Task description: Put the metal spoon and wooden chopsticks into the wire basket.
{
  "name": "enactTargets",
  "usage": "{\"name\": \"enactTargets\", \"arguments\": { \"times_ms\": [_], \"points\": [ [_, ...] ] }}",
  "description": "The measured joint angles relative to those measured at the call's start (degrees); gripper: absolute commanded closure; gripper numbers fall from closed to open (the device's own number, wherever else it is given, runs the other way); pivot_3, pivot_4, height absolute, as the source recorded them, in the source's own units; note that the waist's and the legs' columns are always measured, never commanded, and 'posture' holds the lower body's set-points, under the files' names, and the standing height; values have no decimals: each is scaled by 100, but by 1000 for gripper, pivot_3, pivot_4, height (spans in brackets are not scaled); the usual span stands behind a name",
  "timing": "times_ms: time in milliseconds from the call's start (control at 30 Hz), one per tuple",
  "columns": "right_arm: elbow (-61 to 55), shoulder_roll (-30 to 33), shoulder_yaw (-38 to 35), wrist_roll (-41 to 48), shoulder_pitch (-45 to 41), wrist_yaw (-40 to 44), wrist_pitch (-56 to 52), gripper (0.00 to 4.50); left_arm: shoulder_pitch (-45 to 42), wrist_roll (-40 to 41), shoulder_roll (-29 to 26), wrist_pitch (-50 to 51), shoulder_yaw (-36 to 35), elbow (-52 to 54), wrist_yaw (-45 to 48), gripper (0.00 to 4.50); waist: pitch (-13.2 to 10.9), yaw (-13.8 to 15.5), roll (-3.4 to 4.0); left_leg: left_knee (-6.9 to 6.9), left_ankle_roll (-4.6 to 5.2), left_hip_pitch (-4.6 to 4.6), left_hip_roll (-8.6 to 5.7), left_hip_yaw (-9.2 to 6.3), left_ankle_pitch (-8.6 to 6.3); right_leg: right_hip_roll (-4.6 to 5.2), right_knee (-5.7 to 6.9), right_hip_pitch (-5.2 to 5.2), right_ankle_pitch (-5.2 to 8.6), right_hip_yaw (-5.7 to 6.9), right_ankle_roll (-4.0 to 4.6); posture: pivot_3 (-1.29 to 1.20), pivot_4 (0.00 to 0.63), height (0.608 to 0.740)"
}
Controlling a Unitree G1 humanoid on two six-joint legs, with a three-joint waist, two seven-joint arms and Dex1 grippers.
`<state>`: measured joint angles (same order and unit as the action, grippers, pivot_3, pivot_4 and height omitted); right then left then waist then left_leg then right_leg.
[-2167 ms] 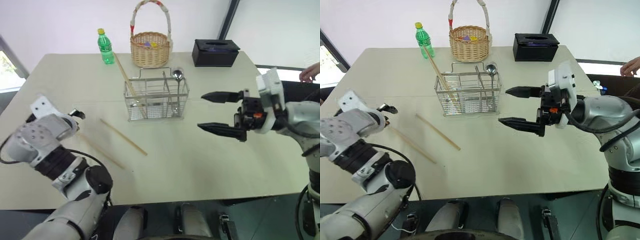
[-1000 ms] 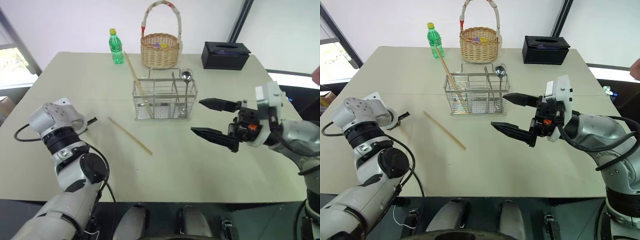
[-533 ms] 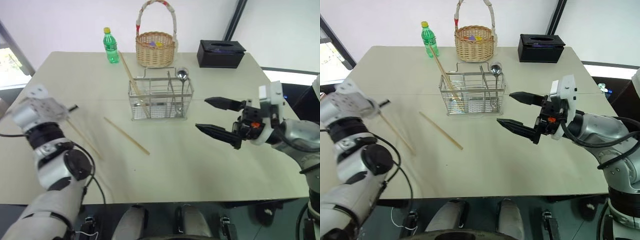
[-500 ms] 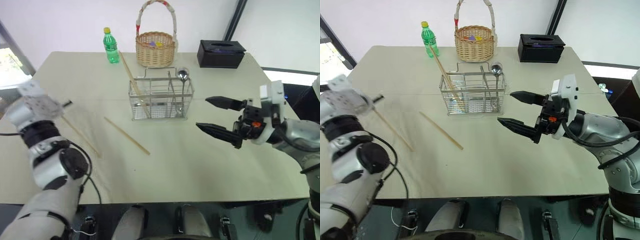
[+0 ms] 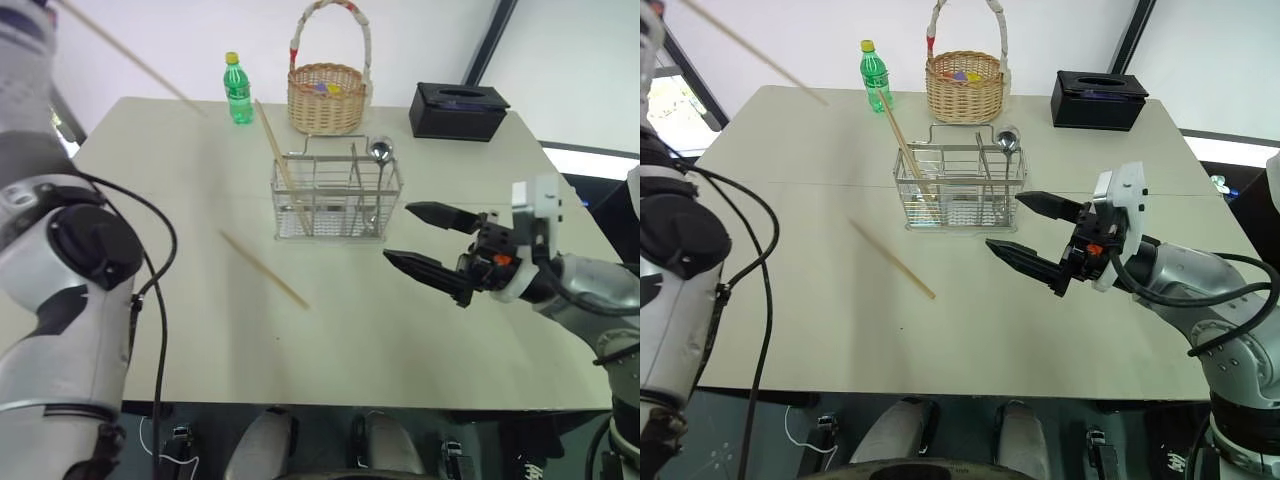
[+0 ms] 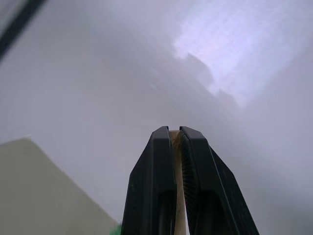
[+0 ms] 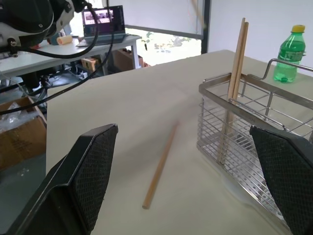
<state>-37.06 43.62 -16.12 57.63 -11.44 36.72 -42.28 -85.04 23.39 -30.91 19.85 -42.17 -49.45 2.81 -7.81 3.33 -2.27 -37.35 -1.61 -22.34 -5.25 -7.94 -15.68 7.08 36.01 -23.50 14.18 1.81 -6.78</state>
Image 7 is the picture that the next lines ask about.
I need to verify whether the green plastic soda bottle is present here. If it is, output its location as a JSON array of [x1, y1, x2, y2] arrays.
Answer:
[[273, 24, 307, 84]]

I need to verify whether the white side table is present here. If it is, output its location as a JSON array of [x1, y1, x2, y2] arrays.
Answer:
[[0, 34, 142, 79]]

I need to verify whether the wooden chopstick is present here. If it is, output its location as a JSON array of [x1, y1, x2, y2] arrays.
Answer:
[[142, 121, 180, 210], [216, 17, 246, 165], [219, 22, 249, 165]]

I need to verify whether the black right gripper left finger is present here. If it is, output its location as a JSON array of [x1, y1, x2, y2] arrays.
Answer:
[[0, 123, 119, 235]]

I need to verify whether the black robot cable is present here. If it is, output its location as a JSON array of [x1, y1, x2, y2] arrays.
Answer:
[[0, 0, 118, 116]]

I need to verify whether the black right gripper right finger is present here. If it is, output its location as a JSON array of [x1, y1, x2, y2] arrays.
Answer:
[[249, 125, 313, 235]]

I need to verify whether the wire cutlery basket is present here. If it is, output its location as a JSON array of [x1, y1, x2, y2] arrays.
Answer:
[[197, 58, 313, 233]]

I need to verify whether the brown cardboard box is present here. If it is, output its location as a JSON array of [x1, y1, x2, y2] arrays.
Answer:
[[0, 96, 47, 172]]

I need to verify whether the beige foam roll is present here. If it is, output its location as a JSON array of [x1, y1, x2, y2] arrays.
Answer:
[[56, 35, 73, 46]]

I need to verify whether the open laptop computer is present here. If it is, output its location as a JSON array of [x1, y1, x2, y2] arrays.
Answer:
[[76, 5, 131, 47]]

